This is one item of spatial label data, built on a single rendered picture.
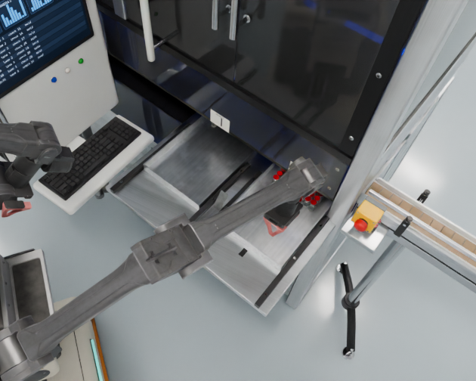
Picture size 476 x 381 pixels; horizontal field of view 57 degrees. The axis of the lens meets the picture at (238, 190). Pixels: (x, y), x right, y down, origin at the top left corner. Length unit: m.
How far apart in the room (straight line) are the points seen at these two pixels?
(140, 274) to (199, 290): 1.53
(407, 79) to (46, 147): 0.82
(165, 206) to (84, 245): 1.06
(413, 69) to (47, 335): 0.90
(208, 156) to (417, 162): 1.73
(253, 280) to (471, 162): 2.13
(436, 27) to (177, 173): 0.97
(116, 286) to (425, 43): 0.75
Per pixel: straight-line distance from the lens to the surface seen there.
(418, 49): 1.00
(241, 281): 1.38
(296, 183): 0.99
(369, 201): 1.43
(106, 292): 0.83
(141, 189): 1.55
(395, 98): 1.08
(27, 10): 1.46
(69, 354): 2.01
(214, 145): 1.65
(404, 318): 2.47
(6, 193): 1.17
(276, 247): 1.44
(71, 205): 1.65
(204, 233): 0.85
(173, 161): 1.60
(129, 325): 2.28
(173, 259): 0.80
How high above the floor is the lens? 2.16
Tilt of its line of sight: 57 degrees down
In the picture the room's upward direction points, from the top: 7 degrees clockwise
